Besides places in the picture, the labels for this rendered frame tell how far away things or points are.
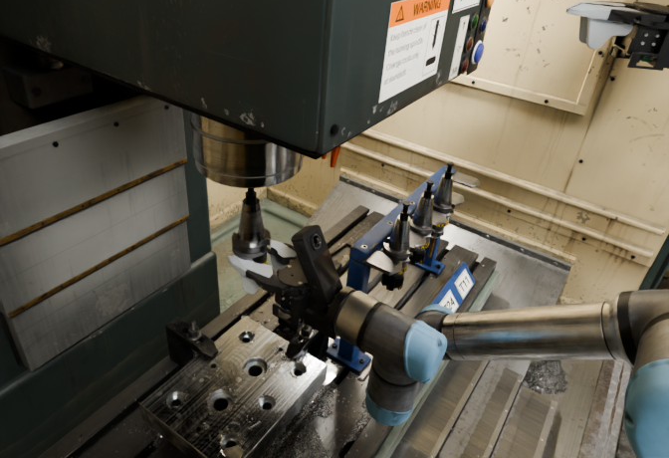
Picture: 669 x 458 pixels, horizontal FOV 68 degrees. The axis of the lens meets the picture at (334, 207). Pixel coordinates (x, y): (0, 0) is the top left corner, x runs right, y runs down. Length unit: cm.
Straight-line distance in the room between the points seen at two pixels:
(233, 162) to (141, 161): 55
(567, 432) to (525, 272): 49
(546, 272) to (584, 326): 103
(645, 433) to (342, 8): 48
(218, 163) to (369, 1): 30
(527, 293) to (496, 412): 44
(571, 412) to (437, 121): 95
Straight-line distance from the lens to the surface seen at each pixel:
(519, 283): 172
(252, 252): 80
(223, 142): 65
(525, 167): 166
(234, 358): 110
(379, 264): 98
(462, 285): 142
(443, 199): 117
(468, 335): 81
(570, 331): 74
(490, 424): 140
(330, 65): 46
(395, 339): 71
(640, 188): 162
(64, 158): 108
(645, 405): 58
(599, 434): 142
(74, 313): 128
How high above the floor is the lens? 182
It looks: 32 degrees down
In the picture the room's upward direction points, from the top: 5 degrees clockwise
